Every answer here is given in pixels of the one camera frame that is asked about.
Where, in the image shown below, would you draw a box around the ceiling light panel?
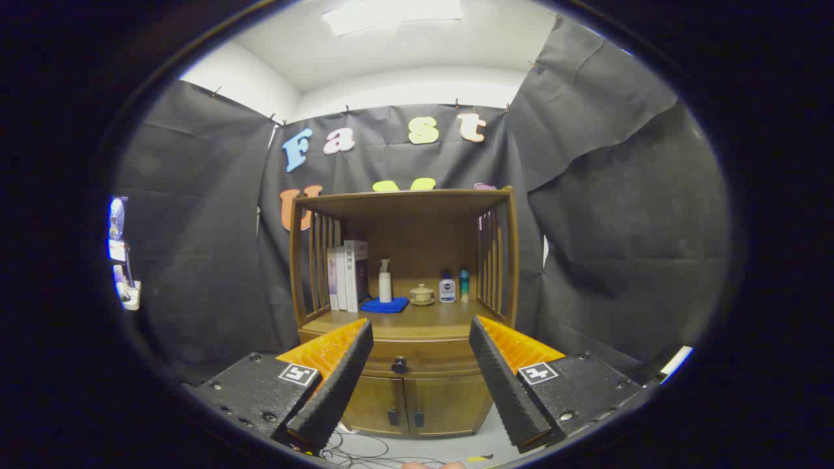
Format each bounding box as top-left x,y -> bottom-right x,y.
323,0 -> 465,36

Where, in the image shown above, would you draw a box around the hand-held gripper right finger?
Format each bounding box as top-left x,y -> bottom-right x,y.
468,315 -> 659,455

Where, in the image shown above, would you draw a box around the blue lit screen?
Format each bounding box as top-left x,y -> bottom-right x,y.
108,195 -> 128,263

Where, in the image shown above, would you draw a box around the black floor cables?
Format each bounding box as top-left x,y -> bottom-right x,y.
319,423 -> 450,468

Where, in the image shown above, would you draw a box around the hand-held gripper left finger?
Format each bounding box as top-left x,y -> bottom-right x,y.
184,318 -> 375,455

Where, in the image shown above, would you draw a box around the wooden drawer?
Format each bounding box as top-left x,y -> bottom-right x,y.
298,331 -> 486,377

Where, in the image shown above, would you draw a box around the black backdrop cloth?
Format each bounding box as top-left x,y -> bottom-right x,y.
111,16 -> 730,391

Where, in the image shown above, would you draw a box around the wooden cabinet door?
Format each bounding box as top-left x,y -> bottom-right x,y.
404,377 -> 494,436
342,377 -> 410,436

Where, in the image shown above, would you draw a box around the blue folded cloth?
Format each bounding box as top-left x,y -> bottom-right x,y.
360,296 -> 410,314

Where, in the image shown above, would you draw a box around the wooden countertop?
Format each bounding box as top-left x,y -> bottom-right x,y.
301,296 -> 509,341

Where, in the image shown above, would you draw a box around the wooden cabinet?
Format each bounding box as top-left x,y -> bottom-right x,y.
289,187 -> 520,438

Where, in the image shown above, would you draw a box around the white stand frame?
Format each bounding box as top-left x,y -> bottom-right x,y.
116,264 -> 142,311

